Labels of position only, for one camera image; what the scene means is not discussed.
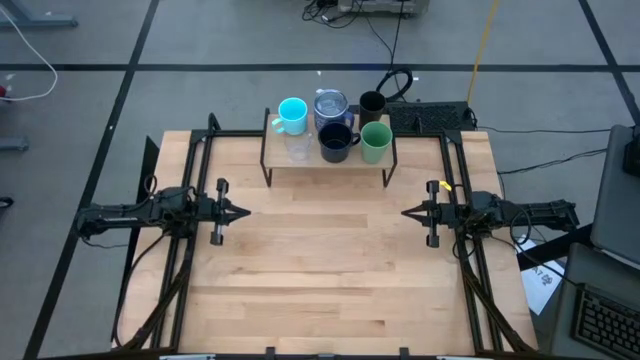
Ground black cable bundle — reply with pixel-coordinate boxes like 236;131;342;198
301;0;354;30

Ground purple steel mug white lettering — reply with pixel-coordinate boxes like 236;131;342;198
312;88;357;133

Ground teal plastic mug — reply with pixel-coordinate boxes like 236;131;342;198
270;96;310;137

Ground navy speckled enamel mug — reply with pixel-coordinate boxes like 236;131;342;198
317;121;363;165

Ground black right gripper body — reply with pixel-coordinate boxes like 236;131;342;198
423;180;476;249

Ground black hanging cable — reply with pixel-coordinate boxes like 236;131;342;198
375;0;416;102

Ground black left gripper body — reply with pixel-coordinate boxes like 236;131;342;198
192;178;232;246

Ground grey hard case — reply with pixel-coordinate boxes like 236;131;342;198
589;123;640;261

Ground black perforated metal box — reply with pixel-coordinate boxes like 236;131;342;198
387;100;472;134

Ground wooden shelf black metal legs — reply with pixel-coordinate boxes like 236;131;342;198
259;107;399;189

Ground tall black cup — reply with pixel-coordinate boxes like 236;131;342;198
357;90;388;127

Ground yellow hanging cable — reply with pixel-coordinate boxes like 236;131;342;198
465;0;502;105

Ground white floor cable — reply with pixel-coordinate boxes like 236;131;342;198
0;3;60;103

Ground green plastic cup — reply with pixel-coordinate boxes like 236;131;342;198
359;120;395;166

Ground grey device box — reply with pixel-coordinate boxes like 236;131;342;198
337;0;431;16

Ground white paper sheet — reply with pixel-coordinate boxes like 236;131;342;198
514;234;567;316

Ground clear glass cup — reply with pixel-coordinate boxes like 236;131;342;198
283;131;314;164

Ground grey table foot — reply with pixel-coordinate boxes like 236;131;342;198
0;0;79;29

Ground laptop with black keyboard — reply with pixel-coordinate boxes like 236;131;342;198
548;242;640;360

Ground black aluminium table frame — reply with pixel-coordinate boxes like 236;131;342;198
110;112;539;360

